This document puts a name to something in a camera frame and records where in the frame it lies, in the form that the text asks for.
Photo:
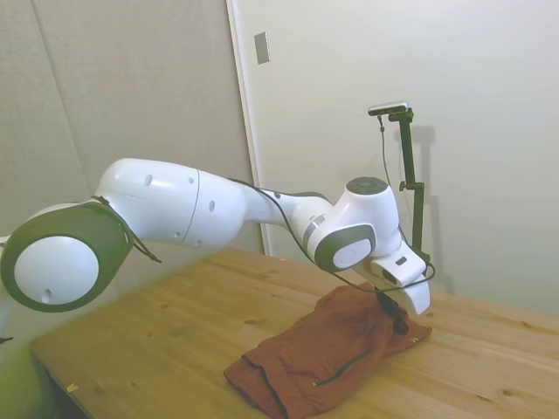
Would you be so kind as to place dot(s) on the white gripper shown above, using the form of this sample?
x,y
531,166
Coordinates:
x,y
418,299

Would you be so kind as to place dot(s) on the rust red shorts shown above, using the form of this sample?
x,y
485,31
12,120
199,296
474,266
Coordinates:
x,y
332,345

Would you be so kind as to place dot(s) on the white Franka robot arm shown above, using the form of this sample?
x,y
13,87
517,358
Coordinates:
x,y
174,205

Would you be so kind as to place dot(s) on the small yellow scrap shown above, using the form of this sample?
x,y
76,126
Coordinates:
x,y
72,387

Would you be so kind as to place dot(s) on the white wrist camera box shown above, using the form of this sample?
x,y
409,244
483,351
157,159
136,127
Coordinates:
x,y
402,268

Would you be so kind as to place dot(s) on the grey exterior camera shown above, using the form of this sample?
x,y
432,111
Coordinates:
x,y
388,107

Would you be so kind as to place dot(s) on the grey wall plate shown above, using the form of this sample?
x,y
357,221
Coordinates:
x,y
262,48

